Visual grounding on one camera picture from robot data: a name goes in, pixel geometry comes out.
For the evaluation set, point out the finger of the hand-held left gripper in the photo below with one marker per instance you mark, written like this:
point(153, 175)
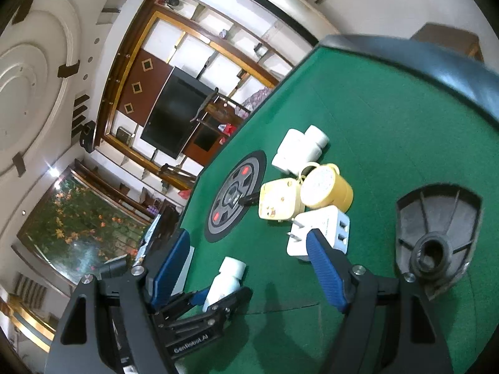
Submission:
point(199, 298)
point(234, 302)

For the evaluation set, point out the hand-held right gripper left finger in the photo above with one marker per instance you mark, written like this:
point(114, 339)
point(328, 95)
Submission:
point(171, 268)

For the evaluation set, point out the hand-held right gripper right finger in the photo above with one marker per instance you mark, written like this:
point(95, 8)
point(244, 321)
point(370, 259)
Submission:
point(323, 272)

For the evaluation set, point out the white plastic bottle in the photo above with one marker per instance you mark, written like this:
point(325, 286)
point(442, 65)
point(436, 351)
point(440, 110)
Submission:
point(224, 280)

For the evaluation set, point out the white plug charger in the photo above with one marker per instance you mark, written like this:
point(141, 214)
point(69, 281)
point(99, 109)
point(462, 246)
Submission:
point(323, 230)

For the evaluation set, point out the yellow round jar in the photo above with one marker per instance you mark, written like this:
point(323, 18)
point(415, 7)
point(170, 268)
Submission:
point(325, 187)

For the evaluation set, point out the black art marker purple cap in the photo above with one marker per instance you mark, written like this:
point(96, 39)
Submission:
point(249, 201)

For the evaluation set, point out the white pipe fitting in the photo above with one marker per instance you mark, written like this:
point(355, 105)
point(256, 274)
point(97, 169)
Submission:
point(288, 150)

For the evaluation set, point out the round table control panel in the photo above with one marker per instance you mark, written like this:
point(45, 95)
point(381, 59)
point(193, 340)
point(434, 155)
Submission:
point(230, 218)

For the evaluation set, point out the small dark square clock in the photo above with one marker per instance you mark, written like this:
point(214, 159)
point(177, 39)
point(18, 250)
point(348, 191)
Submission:
point(124, 134)

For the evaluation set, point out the red plastic bag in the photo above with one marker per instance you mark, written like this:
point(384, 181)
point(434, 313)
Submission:
point(228, 129)

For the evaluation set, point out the black flat television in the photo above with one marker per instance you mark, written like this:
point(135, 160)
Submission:
point(175, 113)

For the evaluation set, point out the black speaker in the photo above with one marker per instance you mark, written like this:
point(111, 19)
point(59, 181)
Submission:
point(87, 136)

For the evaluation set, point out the dark wooden armchair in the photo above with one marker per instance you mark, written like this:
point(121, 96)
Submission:
point(218, 111)

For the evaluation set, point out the floral cloth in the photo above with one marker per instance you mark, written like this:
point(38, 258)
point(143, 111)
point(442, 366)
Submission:
point(255, 99)

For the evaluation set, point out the small white container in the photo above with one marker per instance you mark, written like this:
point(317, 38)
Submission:
point(260, 50)

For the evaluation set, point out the brown wooden stool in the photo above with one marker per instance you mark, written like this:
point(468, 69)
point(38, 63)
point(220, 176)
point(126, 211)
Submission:
point(444, 39)

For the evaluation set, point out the small robot toy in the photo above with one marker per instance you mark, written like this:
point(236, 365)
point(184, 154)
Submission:
point(171, 0)

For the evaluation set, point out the flower wall mural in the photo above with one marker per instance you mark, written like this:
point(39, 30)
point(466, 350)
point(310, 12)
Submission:
point(78, 218)

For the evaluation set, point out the wooden wall shelf unit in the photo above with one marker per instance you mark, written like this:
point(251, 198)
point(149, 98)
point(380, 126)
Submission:
point(136, 70)

